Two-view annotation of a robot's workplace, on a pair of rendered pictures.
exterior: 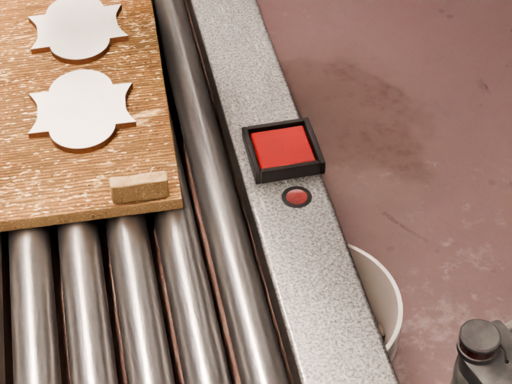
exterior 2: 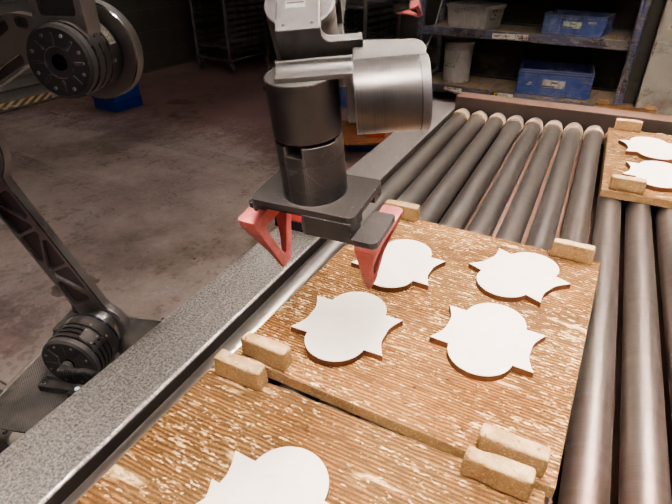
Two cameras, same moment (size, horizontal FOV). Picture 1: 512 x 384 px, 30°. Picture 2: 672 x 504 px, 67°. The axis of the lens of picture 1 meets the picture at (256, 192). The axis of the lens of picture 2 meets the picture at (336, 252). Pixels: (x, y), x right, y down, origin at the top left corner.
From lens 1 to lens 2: 148 cm
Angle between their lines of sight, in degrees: 96
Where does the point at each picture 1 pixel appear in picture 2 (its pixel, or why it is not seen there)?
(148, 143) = not seen: hidden behind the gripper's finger
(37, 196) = (458, 237)
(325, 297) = not seen: hidden behind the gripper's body
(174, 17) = (252, 322)
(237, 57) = (252, 276)
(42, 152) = (441, 255)
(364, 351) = (359, 167)
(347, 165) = not seen: outside the picture
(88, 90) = (384, 269)
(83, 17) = (334, 328)
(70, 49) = (371, 304)
